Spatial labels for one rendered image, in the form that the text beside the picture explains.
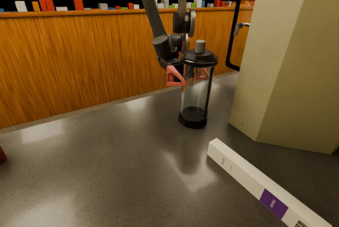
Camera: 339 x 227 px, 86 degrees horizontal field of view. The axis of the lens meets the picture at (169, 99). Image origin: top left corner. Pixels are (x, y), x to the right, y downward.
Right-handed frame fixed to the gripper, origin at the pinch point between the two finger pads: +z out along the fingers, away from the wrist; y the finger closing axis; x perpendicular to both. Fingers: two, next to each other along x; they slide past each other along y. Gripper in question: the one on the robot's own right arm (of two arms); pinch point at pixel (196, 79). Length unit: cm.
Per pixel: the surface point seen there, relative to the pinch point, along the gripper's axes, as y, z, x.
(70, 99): -39, -188, 92
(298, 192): 4.4, 33.8, 15.4
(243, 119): 9.7, 12.9, 10.6
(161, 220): -25.2, 23.6, 15.5
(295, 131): 16.1, 24.6, 9.5
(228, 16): 211, -189, 8
